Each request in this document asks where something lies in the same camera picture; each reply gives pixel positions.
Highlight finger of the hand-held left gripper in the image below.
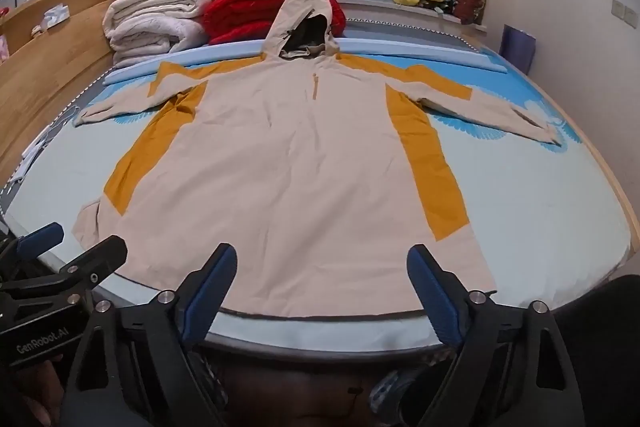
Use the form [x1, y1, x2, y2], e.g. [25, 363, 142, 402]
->
[30, 235, 129, 308]
[0, 222, 65, 280]

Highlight window ledge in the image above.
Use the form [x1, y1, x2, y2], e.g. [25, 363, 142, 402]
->
[340, 0, 486, 28]

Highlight cream folded blanket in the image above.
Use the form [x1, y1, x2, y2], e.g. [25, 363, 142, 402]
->
[102, 0, 213, 35]

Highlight purple bag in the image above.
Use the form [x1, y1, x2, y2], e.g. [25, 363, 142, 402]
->
[500, 24, 537, 75]

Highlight blue grey slipper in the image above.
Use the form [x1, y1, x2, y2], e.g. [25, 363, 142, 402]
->
[369, 367, 427, 414]

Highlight person's left hand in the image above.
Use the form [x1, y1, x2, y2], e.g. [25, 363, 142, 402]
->
[0, 354, 68, 427]

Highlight white fleece folded blanket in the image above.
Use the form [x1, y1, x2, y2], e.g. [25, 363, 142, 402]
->
[109, 18, 207, 68]

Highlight beige and mustard hooded jacket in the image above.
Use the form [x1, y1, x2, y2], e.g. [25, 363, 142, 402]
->
[72, 0, 563, 320]

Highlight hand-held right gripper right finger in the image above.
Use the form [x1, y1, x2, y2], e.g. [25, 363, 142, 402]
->
[406, 244, 588, 427]

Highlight tissue pack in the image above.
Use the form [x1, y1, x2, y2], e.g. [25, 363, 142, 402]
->
[42, 4, 71, 28]

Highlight red folded blanket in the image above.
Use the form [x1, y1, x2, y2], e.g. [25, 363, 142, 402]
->
[202, 0, 348, 46]

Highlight wooden headboard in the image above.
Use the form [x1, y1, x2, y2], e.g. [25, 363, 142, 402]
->
[0, 0, 133, 188]

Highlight bed with blue patterned sheet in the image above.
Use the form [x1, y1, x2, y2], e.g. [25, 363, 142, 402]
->
[0, 14, 636, 358]

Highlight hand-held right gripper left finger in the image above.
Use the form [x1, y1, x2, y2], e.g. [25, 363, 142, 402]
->
[60, 243, 238, 427]

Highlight person's dark clothing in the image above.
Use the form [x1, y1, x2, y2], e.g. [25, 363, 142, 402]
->
[552, 274, 640, 427]

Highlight wall switch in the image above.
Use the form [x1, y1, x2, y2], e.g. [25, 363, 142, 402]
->
[612, 0, 638, 28]

